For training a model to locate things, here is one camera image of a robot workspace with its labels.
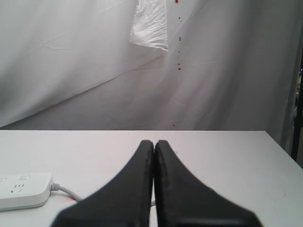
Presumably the white five-outlet power strip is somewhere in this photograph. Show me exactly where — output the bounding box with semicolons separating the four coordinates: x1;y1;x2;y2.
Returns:
0;172;53;211

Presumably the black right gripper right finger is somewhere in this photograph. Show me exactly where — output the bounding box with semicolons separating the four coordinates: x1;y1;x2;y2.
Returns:
154;140;262;227

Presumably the grey backdrop cloth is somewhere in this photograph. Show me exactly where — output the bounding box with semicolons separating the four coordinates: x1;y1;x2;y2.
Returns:
0;0;303;131

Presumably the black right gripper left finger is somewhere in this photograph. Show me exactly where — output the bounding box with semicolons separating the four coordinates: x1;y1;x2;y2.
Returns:
53;140;154;227

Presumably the grey power cable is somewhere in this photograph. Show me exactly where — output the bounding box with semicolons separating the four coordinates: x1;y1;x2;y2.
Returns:
50;182;157;207

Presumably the white crumpled plastic sheet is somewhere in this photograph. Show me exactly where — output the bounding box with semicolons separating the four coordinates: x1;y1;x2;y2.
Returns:
130;0;169;51

